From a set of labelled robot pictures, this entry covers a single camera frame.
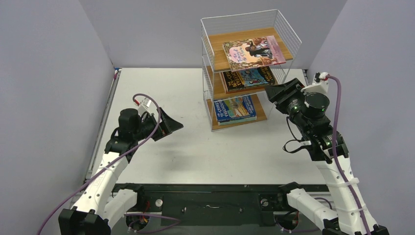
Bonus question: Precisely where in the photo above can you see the white wire wooden shelf rack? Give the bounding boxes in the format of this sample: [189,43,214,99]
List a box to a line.
[201,9,302,131]

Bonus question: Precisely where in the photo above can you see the aluminium frame rail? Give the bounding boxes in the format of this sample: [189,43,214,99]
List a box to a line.
[61,184,364,235]

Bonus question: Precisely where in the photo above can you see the blue 91-storey treehouse book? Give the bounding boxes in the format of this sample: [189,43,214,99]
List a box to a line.
[214,95,257,122]

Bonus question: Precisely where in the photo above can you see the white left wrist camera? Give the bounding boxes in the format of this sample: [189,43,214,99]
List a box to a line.
[135,97,152,117]

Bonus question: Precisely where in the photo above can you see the pink book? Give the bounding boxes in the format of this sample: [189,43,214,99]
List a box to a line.
[222,35,286,71]

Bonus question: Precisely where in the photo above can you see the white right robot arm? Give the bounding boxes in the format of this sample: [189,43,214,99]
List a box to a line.
[265,78,388,235]

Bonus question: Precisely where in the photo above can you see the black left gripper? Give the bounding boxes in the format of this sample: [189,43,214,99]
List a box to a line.
[133,108,183,141]

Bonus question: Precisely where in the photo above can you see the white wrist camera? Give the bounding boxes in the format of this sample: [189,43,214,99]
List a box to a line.
[135,97,152,117]
[301,72,329,95]

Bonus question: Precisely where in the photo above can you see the yellow Brideshead Revisited book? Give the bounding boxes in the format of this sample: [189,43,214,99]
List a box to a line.
[217,117,256,126]

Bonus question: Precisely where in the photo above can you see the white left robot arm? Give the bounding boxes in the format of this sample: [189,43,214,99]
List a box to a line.
[58,108,183,235]

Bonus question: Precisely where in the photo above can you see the black 169-storey treehouse book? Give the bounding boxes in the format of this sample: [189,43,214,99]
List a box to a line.
[220,67,277,93]

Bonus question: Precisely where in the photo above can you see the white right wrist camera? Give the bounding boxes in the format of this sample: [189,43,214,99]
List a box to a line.
[301,72,329,95]

